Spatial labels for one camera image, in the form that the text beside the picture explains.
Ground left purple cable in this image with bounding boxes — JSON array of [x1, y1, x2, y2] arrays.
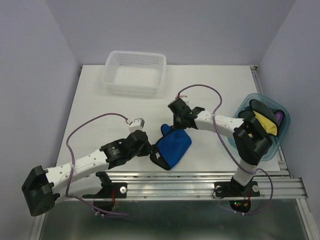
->
[[65, 113, 130, 219]]

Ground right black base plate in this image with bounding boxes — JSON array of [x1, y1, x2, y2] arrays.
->
[[212, 180, 261, 214]]

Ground purple cable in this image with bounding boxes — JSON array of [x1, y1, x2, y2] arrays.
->
[[174, 84, 275, 216], [65, 113, 130, 219]]

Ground blue black towel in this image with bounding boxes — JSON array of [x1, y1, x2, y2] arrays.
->
[[149, 124, 192, 171]]

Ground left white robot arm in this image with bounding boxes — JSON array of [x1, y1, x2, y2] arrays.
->
[[21, 130, 152, 217]]

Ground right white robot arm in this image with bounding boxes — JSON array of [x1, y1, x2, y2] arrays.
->
[[168, 97, 279, 195]]

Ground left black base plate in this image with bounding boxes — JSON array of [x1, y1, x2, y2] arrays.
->
[[93, 182, 127, 212]]

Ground purple towel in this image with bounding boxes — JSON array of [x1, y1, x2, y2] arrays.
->
[[274, 110, 285, 125]]

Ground aluminium mounting rail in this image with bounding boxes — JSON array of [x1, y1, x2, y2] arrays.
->
[[106, 170, 308, 201]]

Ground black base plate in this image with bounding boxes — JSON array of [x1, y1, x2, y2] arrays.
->
[[212, 180, 261, 214], [93, 182, 127, 212]]

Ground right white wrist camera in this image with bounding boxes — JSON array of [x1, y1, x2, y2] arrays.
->
[[176, 94, 190, 105]]

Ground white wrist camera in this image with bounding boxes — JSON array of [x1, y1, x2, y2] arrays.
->
[[176, 94, 190, 105], [125, 118, 145, 133]]

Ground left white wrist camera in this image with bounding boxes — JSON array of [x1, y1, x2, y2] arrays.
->
[[125, 118, 145, 133]]

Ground white perforated plastic basket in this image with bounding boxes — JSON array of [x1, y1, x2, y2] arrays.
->
[[101, 50, 167, 94]]

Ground translucent blue plastic bin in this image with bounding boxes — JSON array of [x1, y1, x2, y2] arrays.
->
[[233, 93, 291, 162]]

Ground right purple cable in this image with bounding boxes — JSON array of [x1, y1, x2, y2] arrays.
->
[[174, 84, 275, 216]]

